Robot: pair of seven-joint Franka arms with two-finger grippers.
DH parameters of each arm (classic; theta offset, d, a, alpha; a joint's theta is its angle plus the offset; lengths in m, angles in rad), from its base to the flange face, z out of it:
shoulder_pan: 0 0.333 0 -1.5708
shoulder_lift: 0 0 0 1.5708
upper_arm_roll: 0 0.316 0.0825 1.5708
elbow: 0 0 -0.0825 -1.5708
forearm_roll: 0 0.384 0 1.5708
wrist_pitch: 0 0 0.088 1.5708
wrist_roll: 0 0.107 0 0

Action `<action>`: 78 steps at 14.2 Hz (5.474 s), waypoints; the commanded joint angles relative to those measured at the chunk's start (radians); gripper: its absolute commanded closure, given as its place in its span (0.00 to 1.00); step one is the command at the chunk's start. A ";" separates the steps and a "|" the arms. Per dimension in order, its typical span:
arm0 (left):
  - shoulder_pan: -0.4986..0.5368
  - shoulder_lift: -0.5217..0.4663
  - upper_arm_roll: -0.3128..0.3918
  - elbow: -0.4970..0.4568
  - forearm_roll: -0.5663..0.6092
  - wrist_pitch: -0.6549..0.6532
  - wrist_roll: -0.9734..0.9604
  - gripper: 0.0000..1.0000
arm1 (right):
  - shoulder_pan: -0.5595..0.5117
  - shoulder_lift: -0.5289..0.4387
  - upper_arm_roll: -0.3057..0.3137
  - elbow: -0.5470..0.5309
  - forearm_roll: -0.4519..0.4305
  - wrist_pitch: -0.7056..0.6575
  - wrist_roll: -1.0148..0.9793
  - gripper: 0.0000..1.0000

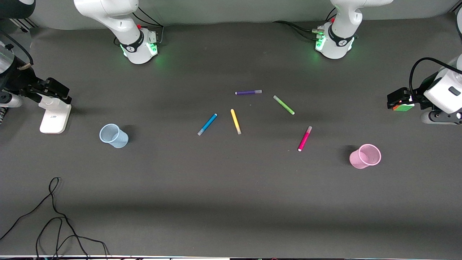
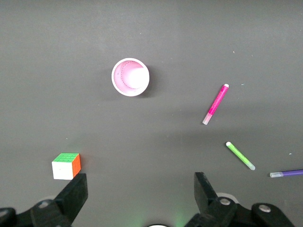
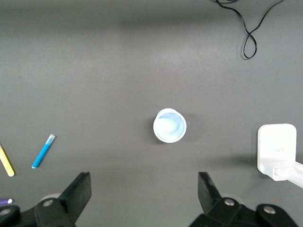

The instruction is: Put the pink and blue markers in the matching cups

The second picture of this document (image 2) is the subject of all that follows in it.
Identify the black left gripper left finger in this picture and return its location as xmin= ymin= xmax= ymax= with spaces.
xmin=0 ymin=173 xmax=89 ymax=227

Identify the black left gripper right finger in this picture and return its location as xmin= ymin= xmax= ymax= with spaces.
xmin=183 ymin=172 xmax=295 ymax=227

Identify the multicoloured puzzle cube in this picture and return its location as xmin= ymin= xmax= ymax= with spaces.
xmin=51 ymin=152 xmax=81 ymax=181

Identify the green marker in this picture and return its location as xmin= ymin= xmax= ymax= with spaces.
xmin=225 ymin=141 xmax=256 ymax=171

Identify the purple marker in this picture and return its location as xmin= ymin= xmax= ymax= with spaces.
xmin=269 ymin=169 xmax=303 ymax=178

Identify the pink marker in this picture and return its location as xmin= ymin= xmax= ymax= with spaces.
xmin=202 ymin=83 xmax=230 ymax=125

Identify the pink cup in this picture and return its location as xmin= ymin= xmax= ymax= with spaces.
xmin=111 ymin=57 xmax=151 ymax=97

